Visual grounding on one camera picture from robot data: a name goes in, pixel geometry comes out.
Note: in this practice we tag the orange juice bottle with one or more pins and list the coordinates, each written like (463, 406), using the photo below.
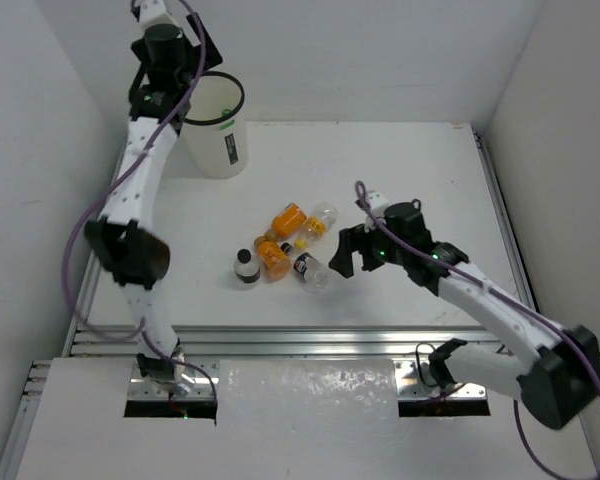
(275, 262)
(286, 223)

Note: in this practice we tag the clear bottle yellow label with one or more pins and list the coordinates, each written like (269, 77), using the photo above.
(319, 222)

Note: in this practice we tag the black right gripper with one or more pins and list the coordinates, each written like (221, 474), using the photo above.
(352, 239)

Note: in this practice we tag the clear bottle blue label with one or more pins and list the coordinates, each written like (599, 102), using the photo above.
(310, 271)

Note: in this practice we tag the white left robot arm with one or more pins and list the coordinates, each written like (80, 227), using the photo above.
(122, 236)

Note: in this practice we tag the white front cover panel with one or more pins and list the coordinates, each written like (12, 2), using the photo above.
(276, 420)

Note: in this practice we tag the white plastic bin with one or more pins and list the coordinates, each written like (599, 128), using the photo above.
(215, 129)

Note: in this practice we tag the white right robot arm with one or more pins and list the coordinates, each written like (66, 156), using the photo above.
(552, 370)

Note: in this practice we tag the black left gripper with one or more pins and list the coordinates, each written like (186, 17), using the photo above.
(210, 55)

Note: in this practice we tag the clear bottle black label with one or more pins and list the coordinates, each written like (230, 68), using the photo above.
(246, 267)

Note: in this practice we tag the aluminium rail frame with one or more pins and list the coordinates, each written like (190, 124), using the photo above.
(379, 315)

